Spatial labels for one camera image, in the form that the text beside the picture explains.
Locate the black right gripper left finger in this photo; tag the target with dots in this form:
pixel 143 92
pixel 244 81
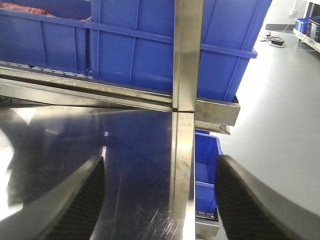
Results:
pixel 69 211

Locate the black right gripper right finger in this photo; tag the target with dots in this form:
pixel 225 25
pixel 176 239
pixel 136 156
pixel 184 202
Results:
pixel 251 210

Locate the roller conveyor track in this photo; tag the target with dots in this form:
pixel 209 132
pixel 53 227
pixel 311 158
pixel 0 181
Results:
pixel 37 69

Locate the blue bin under table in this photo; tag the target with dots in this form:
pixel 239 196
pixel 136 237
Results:
pixel 207 151

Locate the left blue plastic bin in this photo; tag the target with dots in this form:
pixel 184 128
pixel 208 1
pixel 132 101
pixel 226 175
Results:
pixel 57 40

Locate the blue plastic bin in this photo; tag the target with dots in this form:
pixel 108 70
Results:
pixel 132 43
pixel 57 40

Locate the right blue plastic bin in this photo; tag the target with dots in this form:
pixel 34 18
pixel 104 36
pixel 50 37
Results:
pixel 132 43

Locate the red mesh bag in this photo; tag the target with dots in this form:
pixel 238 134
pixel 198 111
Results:
pixel 25 8

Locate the stainless steel rack frame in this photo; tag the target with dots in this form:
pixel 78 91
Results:
pixel 188 112

